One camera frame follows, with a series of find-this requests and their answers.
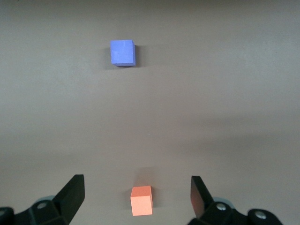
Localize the orange foam block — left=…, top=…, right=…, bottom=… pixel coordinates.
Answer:
left=130, top=185, right=154, bottom=217

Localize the purple foam block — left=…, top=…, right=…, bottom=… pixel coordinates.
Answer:
left=110, top=39, right=137, bottom=68

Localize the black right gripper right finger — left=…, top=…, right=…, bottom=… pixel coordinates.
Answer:
left=190, top=175, right=283, bottom=225

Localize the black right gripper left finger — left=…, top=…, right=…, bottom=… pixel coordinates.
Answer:
left=0, top=174, right=85, bottom=225

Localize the brown table cover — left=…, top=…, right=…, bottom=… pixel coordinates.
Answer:
left=0, top=0, right=300, bottom=225

